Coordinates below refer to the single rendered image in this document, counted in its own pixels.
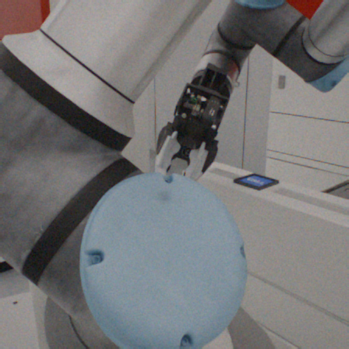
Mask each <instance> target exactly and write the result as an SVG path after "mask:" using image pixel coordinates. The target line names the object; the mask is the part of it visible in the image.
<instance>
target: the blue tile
mask: <svg viewBox="0 0 349 349"><path fill-rule="evenodd" d="M241 182H245V183H249V184H251V185H255V186H258V187H260V186H262V185H266V184H269V183H271V182H272V181H270V180H266V179H264V178H259V177H256V176H252V177H250V178H246V179H243V180H241Z"/></svg>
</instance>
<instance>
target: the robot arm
mask: <svg viewBox="0 0 349 349"><path fill-rule="evenodd" d="M212 1H213V0H59V2H58V4H57V5H56V6H55V7H54V9H53V10H52V12H51V13H50V15H49V16H48V18H47V19H46V20H45V21H44V23H43V24H42V26H41V28H40V29H39V30H36V31H34V32H32V33H18V34H11V35H5V36H4V37H3V39H2V40H1V41H0V256H1V257H2V258H3V259H4V260H5V261H6V262H7V263H9V264H10V265H11V266H12V267H13V268H15V269H16V270H17V271H18V272H19V273H21V274H22V275H23V276H25V277H26V278H27V279H29V280H30V281H31V282H32V283H33V284H35V285H36V286H37V287H38V288H39V289H40V290H42V291H43V292H44V293H45V294H46V295H47V296H48V297H47V301H46V305H45V311H44V328H45V335H46V338H47V342H48V346H49V348H50V349H200V348H202V347H203V346H204V345H206V344H208V343H209V342H210V341H212V340H213V339H215V338H216V337H217V336H219V335H220V334H221V333H222V332H223V331H224V330H225V329H226V328H227V326H228V325H229V324H230V322H231V321H232V319H233V318H234V316H235V315H236V313H237V311H238V309H239V306H240V304H241V301H242V299H243V296H244V293H245V286H246V281H247V261H246V258H245V250H244V241H243V238H242V236H241V232H240V230H239V227H238V225H237V223H236V221H235V219H234V217H233V216H232V214H231V212H230V211H229V209H228V208H227V207H226V206H225V205H224V203H223V202H222V201H221V200H220V199H219V198H218V197H217V196H216V195H215V194H214V193H213V192H212V191H210V190H209V189H208V188H206V187H204V186H203V185H201V184H199V183H198V182H197V181H198V180H199V179H200V178H201V177H202V176H203V175H204V174H205V173H206V171H207V170H208V169H209V168H210V166H211V165H212V164H213V162H214V160H215V158H216V156H217V152H218V147H217V145H218V143H219V141H217V140H215V137H217V134H218V129H219V127H220V124H221V122H222V119H223V117H224V113H225V111H226V109H227V106H228V103H229V100H230V97H231V95H232V94H233V91H234V88H235V87H239V85H240V83H239V82H238V81H237V80H238V77H239V75H240V72H241V69H242V66H243V65H244V62H245V60H246V59H247V57H248V56H249V54H250V52H251V51H252V49H253V48H254V47H255V45H256V44H257V45H259V46H260V47H261V48H262V49H263V50H265V51H266V52H267V53H269V54H270V55H272V56H273V57H274V58H275V59H277V60H278V61H280V62H282V63H283V64H284V65H286V66H287V67H288V68H289V69H290V70H292V71H293V72H294V73H296V74H297V75H298V76H300V77H301V78H302V79H303V80H304V82H305V83H307V84H310V85H311V86H313V87H315V88H316V89H317V90H318V91H320V92H322V93H327V92H329V91H331V90H332V89H333V88H334V87H335V86H336V85H337V84H338V83H339V82H340V81H341V80H342V79H343V78H344V77H345V76H346V75H347V74H348V73H349V0H324V2H323V3H322V4H321V6H320V7H319V9H318V10H317V11H316V12H315V13H314V15H313V16H312V18H311V19H308V18H307V17H306V16H304V15H303V14H301V13H300V12H299V11H298V10H297V9H295V8H294V7H293V6H291V5H290V4H288V3H287V2H286V0H230V1H229V3H228V4H227V8H226V9H225V11H224V14H223V15H222V17H221V19H220V22H219V23H218V24H217V27H216V28H215V29H214V30H213V32H212V34H211V35H210V39H209V42H208V44H207V46H206V49H205V51H204V52H203V56H202V57H201V59H200V60H199V63H198V65H197V66H196V70H195V72H194V73H193V75H192V82H191V83H186V85H185V89H184V90H183V92H182V95H181V96H180V98H179V100H178V103H177V104H176V107H175V110H174V121H173V123H171V122H168V123H167V125H166V126H164V127H163V128H162V129H161V131H160V134H159V136H158V140H157V152H156V163H155V172H154V173H147V174H144V173H143V172H142V171H141V170H140V169H138V167H136V166H135V165H134V164H132V163H131V162H130V161H129V160H127V159H126V158H124V157H123V156H122V151H123V150H124V149H125V148H126V146H127V145H128V144H129V142H130V141H131V140H132V138H133V137H134V135H135V134H136V130H135V124H134V118H133V112H132V111H133V107H134V103H135V102H137V100H138V99H139V97H140V96H141V95H142V93H143V92H144V90H145V89H146V88H147V87H148V86H149V85H150V83H151V82H152V80H153V79H154V77H155V76H156V75H157V74H158V72H159V71H160V70H161V69H162V66H163V65H164V63H165V62H166V61H167V60H168V59H169V58H170V56H171V55H172V53H173V52H174V51H175V49H176V48H177V46H178V45H179V44H180V43H181V42H182V40H183V39H184V38H185V36H186V35H187V33H188V32H189V31H190V30H191V29H192V27H193V26H194V25H195V23H196V22H197V20H198V19H199V18H200V16H201V15H202V14H203V13H204V12H205V10H206V9H207V7H208V6H209V5H210V3H211V2H212ZM188 89H189V90H190V93H187V91H188ZM177 112H178V113H177ZM176 114H177V115H176ZM175 158H179V159H182V160H185V161H187V163H188V167H187V168H186V169H185V173H184V176H181V175H179V174H172V175H170V176H167V172H168V171H169V170H170V168H171V162H172V161H173V160H174V159H175Z"/></svg>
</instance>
